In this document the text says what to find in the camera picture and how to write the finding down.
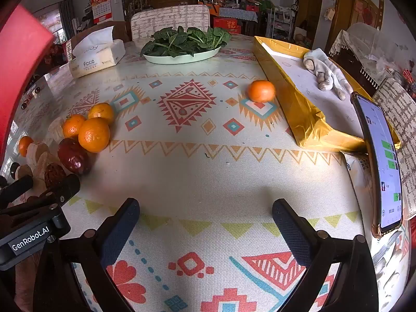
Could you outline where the orange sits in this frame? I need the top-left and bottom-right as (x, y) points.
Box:
(18, 136), (34, 157)
(248, 80), (276, 103)
(62, 114), (87, 139)
(88, 103), (115, 125)
(78, 117), (111, 153)

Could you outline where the pale green oval plate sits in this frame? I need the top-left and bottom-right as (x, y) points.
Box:
(143, 46), (222, 65)

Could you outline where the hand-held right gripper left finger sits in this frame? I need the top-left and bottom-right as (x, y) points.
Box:
(32, 198), (141, 312)

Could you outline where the white tissue box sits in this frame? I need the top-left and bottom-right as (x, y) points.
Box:
(69, 26), (126, 79)

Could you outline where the blue checkered cloth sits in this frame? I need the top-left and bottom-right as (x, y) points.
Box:
(219, 6), (259, 23)

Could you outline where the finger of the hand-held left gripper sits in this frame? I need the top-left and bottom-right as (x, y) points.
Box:
(0, 175), (34, 204)
(6, 173), (81, 213)

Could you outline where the grey knitted glove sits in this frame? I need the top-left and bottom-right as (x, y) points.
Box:
(304, 48), (353, 101)

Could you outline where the wooden door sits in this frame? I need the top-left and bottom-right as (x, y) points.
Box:
(299, 0), (326, 36)

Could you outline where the red gift carton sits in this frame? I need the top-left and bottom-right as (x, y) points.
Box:
(213, 18), (243, 35)

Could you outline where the red cardboard box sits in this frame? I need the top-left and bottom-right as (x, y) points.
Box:
(0, 5), (56, 160)

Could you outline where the red date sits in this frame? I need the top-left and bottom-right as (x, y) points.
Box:
(44, 164), (67, 189)
(58, 138), (92, 175)

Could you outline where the red wall calendar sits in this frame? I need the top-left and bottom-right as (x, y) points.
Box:
(90, 0), (112, 24)

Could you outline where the green potted plant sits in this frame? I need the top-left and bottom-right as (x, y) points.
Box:
(140, 26), (232, 57)

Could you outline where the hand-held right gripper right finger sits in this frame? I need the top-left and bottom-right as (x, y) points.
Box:
(272, 198), (379, 312)

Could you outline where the yellow cardboard box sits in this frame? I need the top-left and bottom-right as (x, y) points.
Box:
(253, 36), (402, 153)

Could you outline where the white foam fruit net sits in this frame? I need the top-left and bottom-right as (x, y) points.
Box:
(49, 117), (66, 144)
(26, 142), (50, 167)
(32, 156), (49, 187)

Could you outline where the smartphone in clear case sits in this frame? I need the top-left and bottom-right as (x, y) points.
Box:
(350, 92), (404, 238)

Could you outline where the metal rack cart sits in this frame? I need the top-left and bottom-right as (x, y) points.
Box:
(265, 6), (296, 40)

